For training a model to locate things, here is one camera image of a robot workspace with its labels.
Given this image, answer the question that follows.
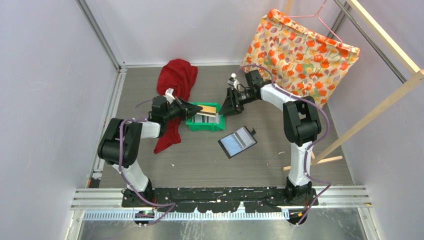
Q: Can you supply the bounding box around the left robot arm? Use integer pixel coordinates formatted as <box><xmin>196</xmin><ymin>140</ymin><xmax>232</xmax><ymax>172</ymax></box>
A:
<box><xmin>97</xmin><ymin>95</ymin><xmax>203</xmax><ymax>207</ymax></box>

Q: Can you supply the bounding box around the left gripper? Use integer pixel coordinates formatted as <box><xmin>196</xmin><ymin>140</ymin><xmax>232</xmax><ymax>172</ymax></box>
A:
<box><xmin>163</xmin><ymin>96</ymin><xmax>202</xmax><ymax>123</ymax></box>

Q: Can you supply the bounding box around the green plastic bin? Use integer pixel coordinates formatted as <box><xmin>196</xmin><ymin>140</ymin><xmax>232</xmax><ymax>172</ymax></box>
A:
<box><xmin>185</xmin><ymin>114</ymin><xmax>226</xmax><ymax>132</ymax></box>

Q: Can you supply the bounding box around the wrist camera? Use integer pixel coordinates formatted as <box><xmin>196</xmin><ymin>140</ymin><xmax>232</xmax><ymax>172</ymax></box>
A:
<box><xmin>227</xmin><ymin>73</ymin><xmax>240</xmax><ymax>91</ymax></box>
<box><xmin>164</xmin><ymin>88</ymin><xmax>175</xmax><ymax>104</ymax></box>

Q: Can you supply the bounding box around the wooden frame rack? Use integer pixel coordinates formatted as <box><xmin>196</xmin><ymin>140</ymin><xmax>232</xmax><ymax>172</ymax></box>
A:
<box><xmin>278</xmin><ymin>0</ymin><xmax>424</xmax><ymax>172</ymax></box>

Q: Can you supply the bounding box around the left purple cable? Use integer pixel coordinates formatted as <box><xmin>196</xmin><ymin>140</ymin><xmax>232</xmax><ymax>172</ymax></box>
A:
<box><xmin>118</xmin><ymin>99</ymin><xmax>176</xmax><ymax>227</ymax></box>

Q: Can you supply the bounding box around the striped white credit card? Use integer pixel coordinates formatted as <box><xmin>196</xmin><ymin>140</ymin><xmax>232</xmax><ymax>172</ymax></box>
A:
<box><xmin>192</xmin><ymin>114</ymin><xmax>220</xmax><ymax>124</ymax></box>

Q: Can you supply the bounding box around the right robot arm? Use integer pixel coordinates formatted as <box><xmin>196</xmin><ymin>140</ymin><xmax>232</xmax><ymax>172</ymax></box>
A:
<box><xmin>218</xmin><ymin>70</ymin><xmax>322</xmax><ymax>205</ymax></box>

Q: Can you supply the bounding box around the floral fabric bag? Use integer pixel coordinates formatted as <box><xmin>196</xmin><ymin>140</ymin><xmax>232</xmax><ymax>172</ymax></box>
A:
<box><xmin>241</xmin><ymin>9</ymin><xmax>360</xmax><ymax>107</ymax></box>

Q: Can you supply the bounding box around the red cloth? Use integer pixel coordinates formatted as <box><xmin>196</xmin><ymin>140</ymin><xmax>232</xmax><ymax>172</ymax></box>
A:
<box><xmin>153</xmin><ymin>58</ymin><xmax>198</xmax><ymax>154</ymax></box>

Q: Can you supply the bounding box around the black card holder wallet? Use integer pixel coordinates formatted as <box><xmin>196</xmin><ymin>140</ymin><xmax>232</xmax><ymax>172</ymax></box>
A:
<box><xmin>217</xmin><ymin>126</ymin><xmax>258</xmax><ymax>159</ymax></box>

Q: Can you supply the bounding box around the pink wire hanger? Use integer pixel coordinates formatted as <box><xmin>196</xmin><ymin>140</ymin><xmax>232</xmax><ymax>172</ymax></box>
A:
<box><xmin>285</xmin><ymin>0</ymin><xmax>344</xmax><ymax>46</ymax></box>

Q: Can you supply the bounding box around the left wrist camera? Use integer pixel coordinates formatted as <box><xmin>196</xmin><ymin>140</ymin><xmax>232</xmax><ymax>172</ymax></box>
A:
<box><xmin>164</xmin><ymin>88</ymin><xmax>175</xmax><ymax>104</ymax></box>

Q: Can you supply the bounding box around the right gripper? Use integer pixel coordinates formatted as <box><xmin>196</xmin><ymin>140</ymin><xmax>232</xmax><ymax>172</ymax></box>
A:
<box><xmin>219</xmin><ymin>87</ymin><xmax>258</xmax><ymax>119</ymax></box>

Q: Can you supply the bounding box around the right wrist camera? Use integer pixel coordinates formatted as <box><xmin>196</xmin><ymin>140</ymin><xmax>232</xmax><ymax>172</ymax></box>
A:
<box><xmin>227</xmin><ymin>73</ymin><xmax>240</xmax><ymax>91</ymax></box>

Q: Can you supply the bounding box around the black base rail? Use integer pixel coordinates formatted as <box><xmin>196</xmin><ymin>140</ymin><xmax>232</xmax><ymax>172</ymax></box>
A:
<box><xmin>120</xmin><ymin>186</ymin><xmax>320</xmax><ymax>215</ymax></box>

